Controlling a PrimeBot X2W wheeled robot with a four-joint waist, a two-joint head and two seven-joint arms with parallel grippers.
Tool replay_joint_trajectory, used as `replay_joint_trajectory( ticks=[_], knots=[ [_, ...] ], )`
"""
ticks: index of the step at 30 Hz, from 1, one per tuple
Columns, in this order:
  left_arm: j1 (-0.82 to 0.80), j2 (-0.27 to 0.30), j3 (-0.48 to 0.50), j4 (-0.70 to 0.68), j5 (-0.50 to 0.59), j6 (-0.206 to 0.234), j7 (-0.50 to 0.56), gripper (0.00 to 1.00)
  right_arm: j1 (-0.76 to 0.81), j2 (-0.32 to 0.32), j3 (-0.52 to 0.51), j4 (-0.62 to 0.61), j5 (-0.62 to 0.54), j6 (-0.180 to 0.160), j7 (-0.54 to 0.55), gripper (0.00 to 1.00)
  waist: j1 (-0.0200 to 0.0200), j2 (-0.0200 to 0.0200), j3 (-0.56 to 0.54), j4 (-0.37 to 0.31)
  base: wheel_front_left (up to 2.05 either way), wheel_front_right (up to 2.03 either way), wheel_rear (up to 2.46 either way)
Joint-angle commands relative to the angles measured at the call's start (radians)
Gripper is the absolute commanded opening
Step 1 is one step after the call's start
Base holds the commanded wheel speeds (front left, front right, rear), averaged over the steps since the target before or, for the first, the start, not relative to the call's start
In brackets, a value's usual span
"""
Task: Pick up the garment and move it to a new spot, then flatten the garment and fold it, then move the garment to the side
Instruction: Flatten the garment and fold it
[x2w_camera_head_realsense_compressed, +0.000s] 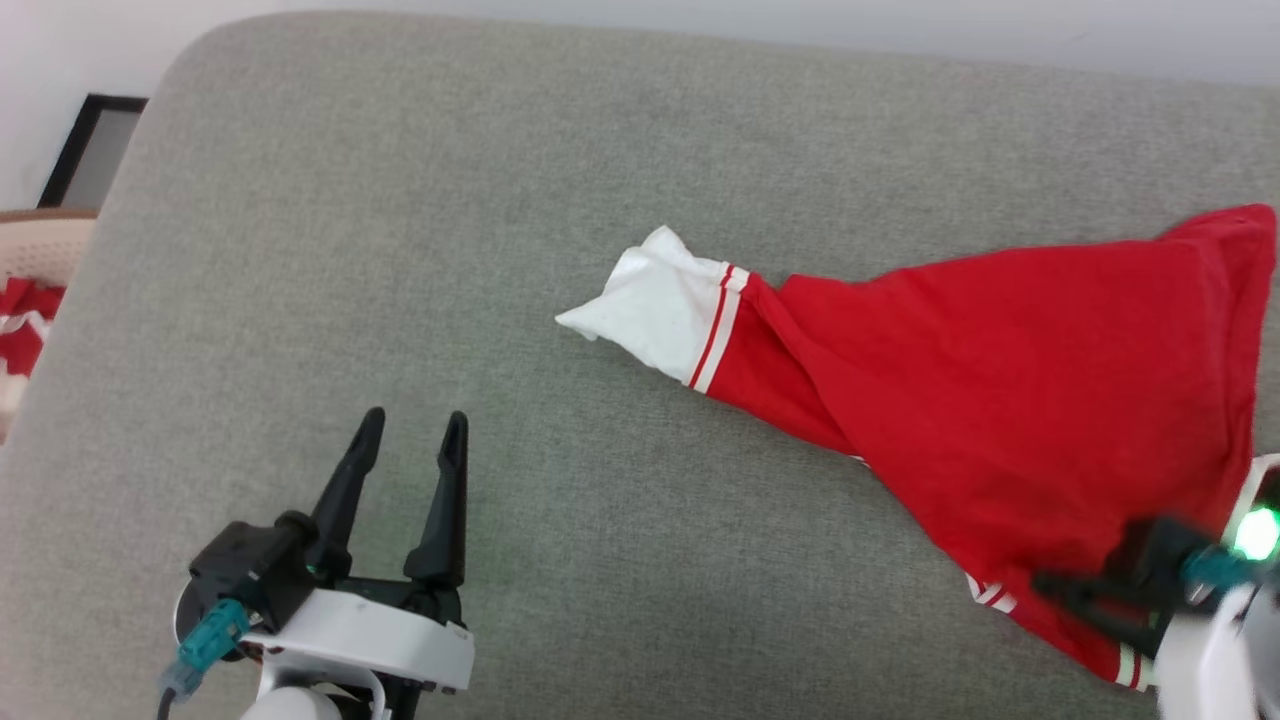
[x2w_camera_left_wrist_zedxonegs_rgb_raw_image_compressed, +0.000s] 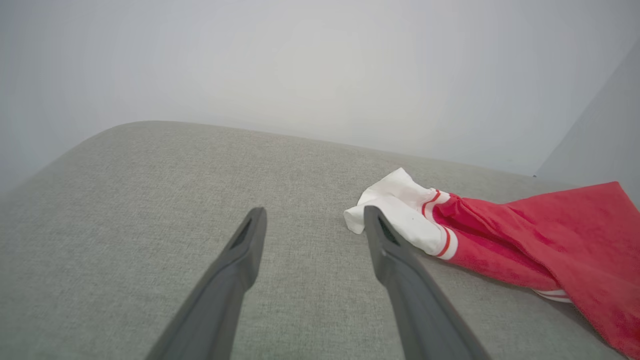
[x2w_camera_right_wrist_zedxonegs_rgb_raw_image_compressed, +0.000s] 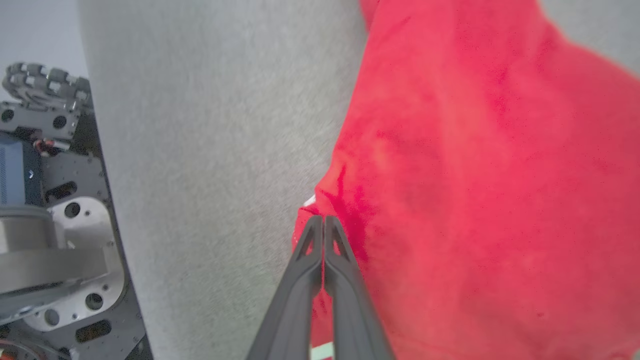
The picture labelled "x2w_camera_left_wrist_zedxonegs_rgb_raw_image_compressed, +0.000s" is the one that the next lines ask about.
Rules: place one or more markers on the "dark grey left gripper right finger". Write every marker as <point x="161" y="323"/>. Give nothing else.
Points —
<point x="415" y="300"/>

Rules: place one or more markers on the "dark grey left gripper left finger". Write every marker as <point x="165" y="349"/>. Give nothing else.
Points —
<point x="220" y="295"/>

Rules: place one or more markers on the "red and white garment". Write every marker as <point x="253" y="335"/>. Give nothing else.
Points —
<point x="540" y="240"/>

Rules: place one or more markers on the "grey fabric sofa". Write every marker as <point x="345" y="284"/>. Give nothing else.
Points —
<point x="200" y="200"/>

